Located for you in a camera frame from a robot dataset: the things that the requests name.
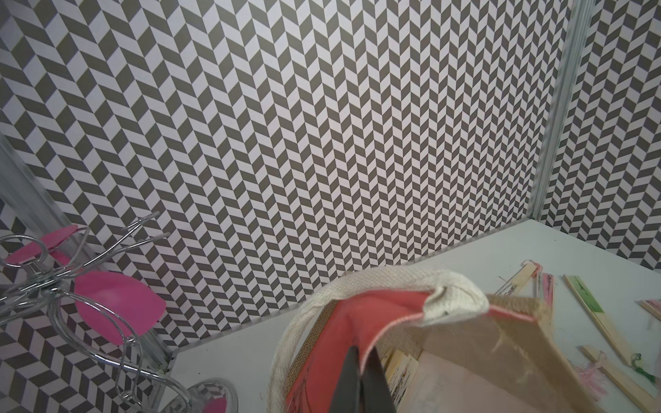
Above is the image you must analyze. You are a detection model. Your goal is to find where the pink blue folding fan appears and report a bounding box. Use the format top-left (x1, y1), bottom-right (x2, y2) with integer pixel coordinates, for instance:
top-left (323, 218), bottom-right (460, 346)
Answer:
top-left (638, 299), bottom-right (661, 320)

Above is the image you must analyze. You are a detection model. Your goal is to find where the burlap red tote bag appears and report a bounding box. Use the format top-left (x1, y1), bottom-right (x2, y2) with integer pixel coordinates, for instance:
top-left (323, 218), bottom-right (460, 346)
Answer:
top-left (266, 265), bottom-right (598, 412)

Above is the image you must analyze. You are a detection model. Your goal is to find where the green folding fan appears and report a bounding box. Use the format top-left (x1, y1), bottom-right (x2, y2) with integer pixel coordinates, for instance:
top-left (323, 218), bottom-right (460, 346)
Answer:
top-left (563, 275), bottom-right (660, 385)

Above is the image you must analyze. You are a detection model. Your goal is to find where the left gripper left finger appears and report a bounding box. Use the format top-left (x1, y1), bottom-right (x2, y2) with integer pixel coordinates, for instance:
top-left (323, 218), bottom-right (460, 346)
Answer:
top-left (328, 346), bottom-right (361, 413)

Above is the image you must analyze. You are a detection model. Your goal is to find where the black print bamboo fan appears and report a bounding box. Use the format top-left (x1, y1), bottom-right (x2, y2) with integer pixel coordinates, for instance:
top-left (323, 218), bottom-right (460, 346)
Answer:
top-left (381, 349), bottom-right (419, 411)

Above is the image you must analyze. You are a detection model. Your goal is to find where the pink tassel folding fan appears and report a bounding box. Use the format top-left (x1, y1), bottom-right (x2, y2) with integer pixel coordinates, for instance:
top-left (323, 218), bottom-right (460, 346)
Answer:
top-left (495, 260), bottom-right (542, 296)

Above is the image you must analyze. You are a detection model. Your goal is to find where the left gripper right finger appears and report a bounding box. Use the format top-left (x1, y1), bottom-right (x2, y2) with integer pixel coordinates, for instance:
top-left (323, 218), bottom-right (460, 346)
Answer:
top-left (361, 356), bottom-right (396, 413)

